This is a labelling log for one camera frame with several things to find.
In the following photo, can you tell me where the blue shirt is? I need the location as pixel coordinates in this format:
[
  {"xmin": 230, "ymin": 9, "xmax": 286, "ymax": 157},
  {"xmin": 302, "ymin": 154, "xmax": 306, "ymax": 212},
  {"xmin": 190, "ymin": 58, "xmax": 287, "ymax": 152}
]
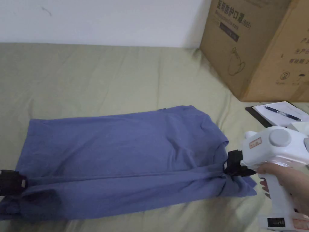
[{"xmin": 0, "ymin": 105, "xmax": 257, "ymax": 221}]

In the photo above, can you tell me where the black clipboard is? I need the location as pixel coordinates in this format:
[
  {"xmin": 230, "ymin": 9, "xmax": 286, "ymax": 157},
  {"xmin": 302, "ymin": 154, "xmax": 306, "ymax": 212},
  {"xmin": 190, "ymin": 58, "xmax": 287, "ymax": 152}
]
[{"xmin": 245, "ymin": 106, "xmax": 290, "ymax": 128}]

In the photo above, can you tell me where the brown cardboard carton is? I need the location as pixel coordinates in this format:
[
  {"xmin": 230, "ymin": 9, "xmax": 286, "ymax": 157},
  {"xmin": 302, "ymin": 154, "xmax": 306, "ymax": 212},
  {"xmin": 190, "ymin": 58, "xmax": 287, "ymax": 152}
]
[{"xmin": 200, "ymin": 0, "xmax": 309, "ymax": 102}]

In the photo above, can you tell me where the person's right hand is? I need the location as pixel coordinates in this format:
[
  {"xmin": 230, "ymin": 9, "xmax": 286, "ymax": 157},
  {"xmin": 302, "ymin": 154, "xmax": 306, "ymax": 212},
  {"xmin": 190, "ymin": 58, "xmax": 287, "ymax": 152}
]
[{"xmin": 256, "ymin": 162, "xmax": 309, "ymax": 214}]

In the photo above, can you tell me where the dark blue pen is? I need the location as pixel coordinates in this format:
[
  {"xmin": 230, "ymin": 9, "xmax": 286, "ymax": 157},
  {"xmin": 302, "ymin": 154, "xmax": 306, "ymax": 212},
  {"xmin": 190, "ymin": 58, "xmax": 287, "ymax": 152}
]
[{"xmin": 263, "ymin": 106, "xmax": 303, "ymax": 121}]

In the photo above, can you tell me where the white paper sheet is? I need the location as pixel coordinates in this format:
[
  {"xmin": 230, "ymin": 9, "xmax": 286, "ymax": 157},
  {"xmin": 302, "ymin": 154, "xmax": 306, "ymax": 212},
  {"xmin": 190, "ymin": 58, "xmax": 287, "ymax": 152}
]
[{"xmin": 254, "ymin": 101, "xmax": 309, "ymax": 128}]

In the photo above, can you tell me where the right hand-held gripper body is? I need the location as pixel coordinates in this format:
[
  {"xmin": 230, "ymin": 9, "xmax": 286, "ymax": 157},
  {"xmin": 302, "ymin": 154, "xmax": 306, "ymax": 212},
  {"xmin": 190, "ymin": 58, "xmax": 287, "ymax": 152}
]
[{"xmin": 237, "ymin": 127, "xmax": 309, "ymax": 232}]

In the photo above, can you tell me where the bed with pale green sheet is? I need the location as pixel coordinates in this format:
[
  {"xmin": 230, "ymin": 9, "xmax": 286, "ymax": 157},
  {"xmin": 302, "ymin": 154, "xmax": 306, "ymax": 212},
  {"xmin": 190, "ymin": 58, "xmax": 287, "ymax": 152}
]
[{"xmin": 0, "ymin": 42, "xmax": 309, "ymax": 232}]

